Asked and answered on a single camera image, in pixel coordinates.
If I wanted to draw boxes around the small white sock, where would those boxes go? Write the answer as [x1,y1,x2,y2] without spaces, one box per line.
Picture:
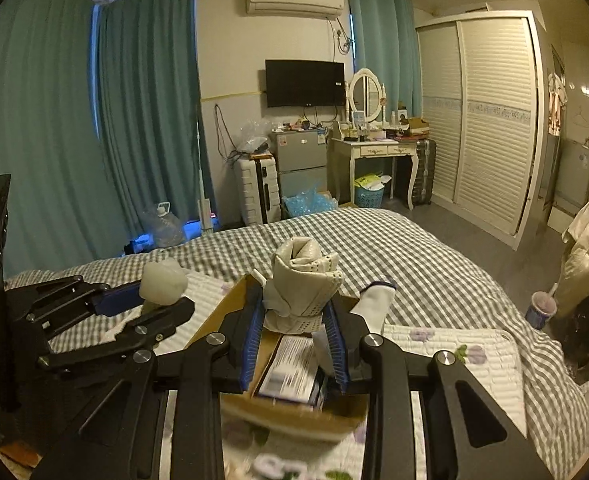
[139,258,188,314]

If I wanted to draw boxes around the black wall television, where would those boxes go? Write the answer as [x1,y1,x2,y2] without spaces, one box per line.
[265,60,345,107]

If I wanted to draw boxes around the white jacket on chair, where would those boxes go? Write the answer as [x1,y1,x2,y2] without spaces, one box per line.
[555,201,589,318]

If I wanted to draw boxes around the white floral quilted mat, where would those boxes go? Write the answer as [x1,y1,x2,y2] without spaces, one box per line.
[170,276,550,479]

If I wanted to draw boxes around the dark suitcase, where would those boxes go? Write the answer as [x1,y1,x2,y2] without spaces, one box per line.
[413,138,437,205]

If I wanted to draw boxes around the blue waste basket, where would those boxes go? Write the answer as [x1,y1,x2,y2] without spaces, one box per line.
[354,185,385,208]

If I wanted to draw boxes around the oval vanity mirror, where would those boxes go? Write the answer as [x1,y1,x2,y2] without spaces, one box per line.
[346,68,384,128]

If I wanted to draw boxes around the large water bottle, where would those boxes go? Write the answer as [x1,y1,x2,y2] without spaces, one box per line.
[142,202,186,248]

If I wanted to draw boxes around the white vanity table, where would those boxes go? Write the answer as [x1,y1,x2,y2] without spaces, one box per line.
[328,138,419,210]

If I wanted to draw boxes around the grey mini fridge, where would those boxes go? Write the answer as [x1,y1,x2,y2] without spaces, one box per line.
[270,130,328,198]

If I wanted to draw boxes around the large tissue pack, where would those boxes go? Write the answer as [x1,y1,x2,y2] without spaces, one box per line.
[253,336,327,408]

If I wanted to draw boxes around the white air conditioner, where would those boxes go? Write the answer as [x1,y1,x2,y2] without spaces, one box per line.
[246,0,344,18]

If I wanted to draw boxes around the grey checked bed cover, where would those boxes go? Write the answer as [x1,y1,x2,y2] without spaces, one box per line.
[6,208,589,479]

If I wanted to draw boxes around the white socks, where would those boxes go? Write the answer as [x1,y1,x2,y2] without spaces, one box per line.
[251,235,401,376]

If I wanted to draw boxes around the white sliding wardrobe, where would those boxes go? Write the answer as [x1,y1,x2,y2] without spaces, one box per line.
[417,10,546,248]

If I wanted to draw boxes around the teal curtain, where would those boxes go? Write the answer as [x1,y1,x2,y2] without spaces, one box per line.
[0,0,210,275]
[349,0,421,117]

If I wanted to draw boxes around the drink cup with straw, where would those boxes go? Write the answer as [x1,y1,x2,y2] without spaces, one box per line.
[524,283,558,330]

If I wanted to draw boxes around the teal curtain left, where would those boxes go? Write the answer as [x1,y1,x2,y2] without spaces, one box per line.
[0,0,210,275]

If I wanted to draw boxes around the white suitcase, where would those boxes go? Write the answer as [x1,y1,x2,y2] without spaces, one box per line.
[234,154,281,226]

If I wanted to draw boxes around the brown cardboard box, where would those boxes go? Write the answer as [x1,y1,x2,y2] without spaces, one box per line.
[186,274,376,443]

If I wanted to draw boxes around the teal curtain right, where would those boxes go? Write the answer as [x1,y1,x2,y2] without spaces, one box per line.
[349,0,421,117]

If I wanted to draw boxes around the blue plastic bag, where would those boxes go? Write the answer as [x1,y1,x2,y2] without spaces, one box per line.
[282,188,337,218]

